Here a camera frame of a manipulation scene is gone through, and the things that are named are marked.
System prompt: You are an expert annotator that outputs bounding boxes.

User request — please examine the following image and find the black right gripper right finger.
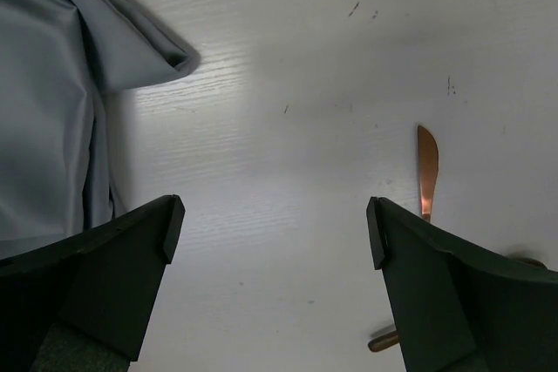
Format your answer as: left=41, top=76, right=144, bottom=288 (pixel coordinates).
left=366, top=197, right=557, bottom=371

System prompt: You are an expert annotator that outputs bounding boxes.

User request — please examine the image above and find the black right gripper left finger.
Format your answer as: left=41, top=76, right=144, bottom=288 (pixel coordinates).
left=1, top=195, right=185, bottom=371

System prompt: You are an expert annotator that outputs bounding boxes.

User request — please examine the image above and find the grey cloth placemat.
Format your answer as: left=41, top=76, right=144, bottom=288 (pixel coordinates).
left=1, top=0, right=200, bottom=258

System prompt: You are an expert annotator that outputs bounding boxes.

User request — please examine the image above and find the copper spoon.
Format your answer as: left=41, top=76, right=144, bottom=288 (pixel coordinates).
left=367, top=254, right=547, bottom=353

